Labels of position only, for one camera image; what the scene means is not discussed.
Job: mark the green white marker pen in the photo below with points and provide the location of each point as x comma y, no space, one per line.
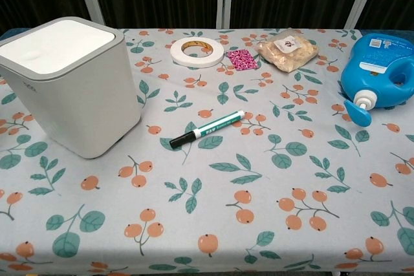
213,126

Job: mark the white double-sided tape roll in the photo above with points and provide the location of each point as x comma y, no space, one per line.
207,57

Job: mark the white plastic trash bin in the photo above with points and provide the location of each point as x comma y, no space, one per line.
81,101

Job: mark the blue detergent pump bottle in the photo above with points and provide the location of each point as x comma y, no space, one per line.
372,72

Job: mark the clear bag of beige snacks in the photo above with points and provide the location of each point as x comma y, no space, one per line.
288,50

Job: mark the floral fruit-print tablecloth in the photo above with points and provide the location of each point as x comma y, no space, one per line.
226,192

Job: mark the pink patterned small packet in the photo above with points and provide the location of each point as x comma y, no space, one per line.
242,59

